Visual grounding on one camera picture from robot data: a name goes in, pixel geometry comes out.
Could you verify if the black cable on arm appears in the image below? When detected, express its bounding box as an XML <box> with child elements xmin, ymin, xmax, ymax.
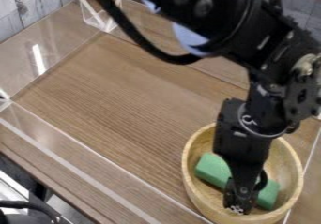
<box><xmin>85</xmin><ymin>0</ymin><xmax>201</xmax><ymax>66</ymax></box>

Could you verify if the black metal bracket with screw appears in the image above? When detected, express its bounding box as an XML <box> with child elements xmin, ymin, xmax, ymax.
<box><xmin>28</xmin><ymin>190</ymin><xmax>69</xmax><ymax>224</ymax></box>

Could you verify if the round wooden bowl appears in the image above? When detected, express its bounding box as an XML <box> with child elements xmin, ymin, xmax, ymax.
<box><xmin>181</xmin><ymin>124</ymin><xmax>303</xmax><ymax>224</ymax></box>

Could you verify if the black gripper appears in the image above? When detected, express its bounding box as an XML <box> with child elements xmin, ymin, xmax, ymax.
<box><xmin>212</xmin><ymin>98</ymin><xmax>286</xmax><ymax>216</ymax></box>

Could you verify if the clear acrylic corner bracket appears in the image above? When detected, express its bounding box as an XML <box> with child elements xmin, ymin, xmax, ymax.
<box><xmin>78</xmin><ymin>0</ymin><xmax>117</xmax><ymax>33</ymax></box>

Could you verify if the green rectangular block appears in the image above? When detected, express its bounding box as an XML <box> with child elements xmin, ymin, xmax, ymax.
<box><xmin>193</xmin><ymin>153</ymin><xmax>280</xmax><ymax>210</ymax></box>

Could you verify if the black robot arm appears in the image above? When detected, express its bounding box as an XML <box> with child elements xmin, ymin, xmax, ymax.
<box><xmin>94</xmin><ymin>0</ymin><xmax>321</xmax><ymax>215</ymax></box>

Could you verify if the black cable bottom left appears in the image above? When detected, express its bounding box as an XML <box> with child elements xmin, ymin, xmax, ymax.
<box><xmin>0</xmin><ymin>200</ymin><xmax>60</xmax><ymax>221</ymax></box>

